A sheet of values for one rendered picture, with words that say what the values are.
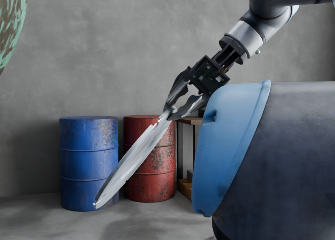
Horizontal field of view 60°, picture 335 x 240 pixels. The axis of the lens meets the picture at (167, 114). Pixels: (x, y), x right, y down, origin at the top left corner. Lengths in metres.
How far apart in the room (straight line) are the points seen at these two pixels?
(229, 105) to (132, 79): 3.35
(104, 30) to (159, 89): 0.95
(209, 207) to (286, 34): 4.40
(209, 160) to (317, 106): 0.08
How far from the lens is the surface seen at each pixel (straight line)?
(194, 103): 0.62
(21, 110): 3.55
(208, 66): 0.58
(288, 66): 4.55
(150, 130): 0.56
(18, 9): 0.63
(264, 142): 0.21
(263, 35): 0.64
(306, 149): 0.21
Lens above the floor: 1.07
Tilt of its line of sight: 3 degrees down
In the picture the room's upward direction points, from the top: straight up
